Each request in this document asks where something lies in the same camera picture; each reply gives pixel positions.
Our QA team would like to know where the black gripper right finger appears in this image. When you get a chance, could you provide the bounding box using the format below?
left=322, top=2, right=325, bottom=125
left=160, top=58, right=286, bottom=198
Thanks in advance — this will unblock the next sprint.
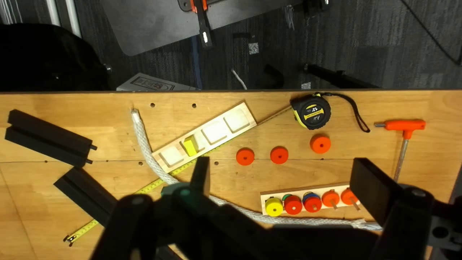
left=348, top=158, right=462, bottom=260

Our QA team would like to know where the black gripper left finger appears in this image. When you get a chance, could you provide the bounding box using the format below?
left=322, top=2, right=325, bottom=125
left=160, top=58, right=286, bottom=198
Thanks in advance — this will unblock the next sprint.
left=91, top=155, right=300, bottom=260

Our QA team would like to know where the green wooden block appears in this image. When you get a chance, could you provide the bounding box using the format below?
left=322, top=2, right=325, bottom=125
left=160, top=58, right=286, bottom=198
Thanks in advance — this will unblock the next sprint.
left=160, top=182, right=205, bottom=208

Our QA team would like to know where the wooden slotted tray board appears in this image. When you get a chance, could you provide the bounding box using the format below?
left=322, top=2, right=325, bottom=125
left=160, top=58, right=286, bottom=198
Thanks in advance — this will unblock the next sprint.
left=150, top=100, right=260, bottom=175

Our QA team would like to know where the orange wooden disc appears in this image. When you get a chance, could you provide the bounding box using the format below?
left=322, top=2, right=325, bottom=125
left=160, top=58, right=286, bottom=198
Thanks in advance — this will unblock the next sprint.
left=235, top=146, right=257, bottom=168
left=309, top=133, right=333, bottom=156
left=268, top=145, right=290, bottom=167

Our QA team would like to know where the yellow black tape measure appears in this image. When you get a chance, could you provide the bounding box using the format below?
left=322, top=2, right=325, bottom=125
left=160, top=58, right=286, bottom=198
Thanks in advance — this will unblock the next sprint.
left=63, top=90, right=372, bottom=247

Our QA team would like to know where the grey grated panel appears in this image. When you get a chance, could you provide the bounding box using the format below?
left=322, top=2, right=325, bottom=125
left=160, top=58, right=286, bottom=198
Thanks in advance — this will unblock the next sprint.
left=114, top=71, right=199, bottom=93

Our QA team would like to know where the orange black clamp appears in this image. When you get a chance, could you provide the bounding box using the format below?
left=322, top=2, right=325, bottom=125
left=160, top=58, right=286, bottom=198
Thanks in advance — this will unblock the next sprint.
left=178, top=0, right=215, bottom=91

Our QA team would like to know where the grey metal plate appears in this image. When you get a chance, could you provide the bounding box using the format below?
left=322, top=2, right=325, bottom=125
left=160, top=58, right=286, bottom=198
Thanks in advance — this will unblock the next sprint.
left=98, top=0, right=294, bottom=58

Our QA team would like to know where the black bulky base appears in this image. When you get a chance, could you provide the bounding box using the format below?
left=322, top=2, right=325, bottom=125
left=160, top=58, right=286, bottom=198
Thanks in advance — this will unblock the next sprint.
left=0, top=22, right=114, bottom=93

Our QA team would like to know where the orange peg ring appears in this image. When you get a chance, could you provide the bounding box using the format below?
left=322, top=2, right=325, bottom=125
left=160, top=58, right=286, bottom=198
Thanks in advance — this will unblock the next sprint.
left=339, top=187, right=361, bottom=208
left=320, top=190, right=341, bottom=208

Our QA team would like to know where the yellow peg ring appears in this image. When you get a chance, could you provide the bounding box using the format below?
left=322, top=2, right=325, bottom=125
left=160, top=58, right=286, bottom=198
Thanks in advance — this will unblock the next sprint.
left=264, top=195, right=286, bottom=219

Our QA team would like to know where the orange T-handle hex key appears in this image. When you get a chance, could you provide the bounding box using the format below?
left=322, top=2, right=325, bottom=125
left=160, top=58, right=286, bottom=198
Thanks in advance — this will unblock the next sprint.
left=374, top=119, right=427, bottom=184

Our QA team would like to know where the blue and red peg ring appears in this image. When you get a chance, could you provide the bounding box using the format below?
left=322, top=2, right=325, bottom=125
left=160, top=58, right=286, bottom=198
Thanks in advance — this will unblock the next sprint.
left=302, top=191, right=323, bottom=214

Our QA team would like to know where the white braided rope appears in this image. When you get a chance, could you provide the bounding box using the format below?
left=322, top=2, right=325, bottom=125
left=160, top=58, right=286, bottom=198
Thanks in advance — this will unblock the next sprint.
left=130, top=109, right=384, bottom=236

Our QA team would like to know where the black metal bracket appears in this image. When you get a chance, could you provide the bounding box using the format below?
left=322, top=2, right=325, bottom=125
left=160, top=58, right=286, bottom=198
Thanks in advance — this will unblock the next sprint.
left=303, top=63, right=381, bottom=91

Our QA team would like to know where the thin black cable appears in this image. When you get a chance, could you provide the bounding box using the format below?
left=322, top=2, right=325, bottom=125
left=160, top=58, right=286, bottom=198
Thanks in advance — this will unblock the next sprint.
left=400, top=0, right=462, bottom=67

